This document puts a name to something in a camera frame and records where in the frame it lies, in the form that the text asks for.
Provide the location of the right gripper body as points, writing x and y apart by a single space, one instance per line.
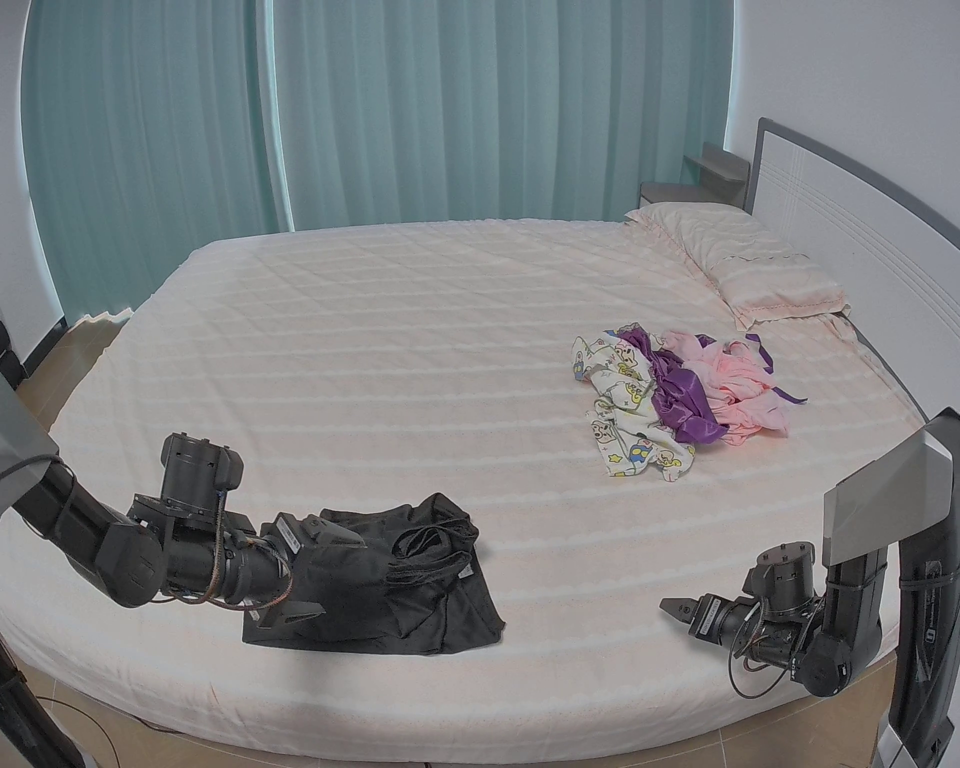
731 622

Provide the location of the black T-shirt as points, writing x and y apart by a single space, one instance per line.
390 600

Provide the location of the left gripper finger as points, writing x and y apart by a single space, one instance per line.
334 536
289 615

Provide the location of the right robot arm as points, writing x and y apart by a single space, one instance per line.
885 495

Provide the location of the blue-green curtain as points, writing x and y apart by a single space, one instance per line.
487 105
150 135

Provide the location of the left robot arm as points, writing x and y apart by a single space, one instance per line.
112 555

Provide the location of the white printed garment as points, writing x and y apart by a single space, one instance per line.
626 405

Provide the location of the grey bedside table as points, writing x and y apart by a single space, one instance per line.
690 191

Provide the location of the bed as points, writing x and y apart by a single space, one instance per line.
375 337

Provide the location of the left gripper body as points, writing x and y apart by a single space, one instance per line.
259 570

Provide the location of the cream pillow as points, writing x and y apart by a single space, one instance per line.
757 270

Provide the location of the pink garment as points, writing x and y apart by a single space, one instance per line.
742 390

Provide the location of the purple satin garment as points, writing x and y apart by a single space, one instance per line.
682 405

